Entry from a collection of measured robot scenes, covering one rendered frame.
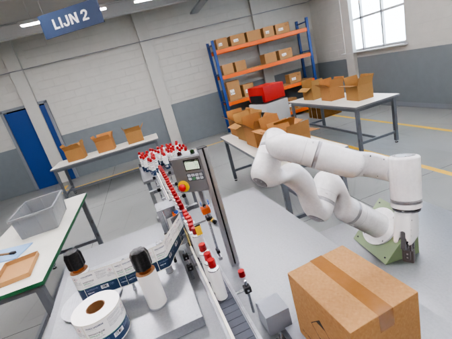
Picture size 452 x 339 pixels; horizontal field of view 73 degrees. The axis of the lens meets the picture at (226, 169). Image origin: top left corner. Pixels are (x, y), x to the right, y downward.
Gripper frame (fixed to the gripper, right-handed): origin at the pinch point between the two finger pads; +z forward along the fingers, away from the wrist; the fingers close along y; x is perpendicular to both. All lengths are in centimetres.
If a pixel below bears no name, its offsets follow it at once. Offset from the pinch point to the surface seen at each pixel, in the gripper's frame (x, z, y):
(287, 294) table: -49, 30, -1
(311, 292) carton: -20.5, 6.4, 24.3
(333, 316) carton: -11.0, 7.6, 29.3
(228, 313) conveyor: -62, 29, 24
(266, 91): -382, -92, -448
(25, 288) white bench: -211, 42, 69
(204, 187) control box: -87, -18, 5
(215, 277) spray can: -68, 16, 23
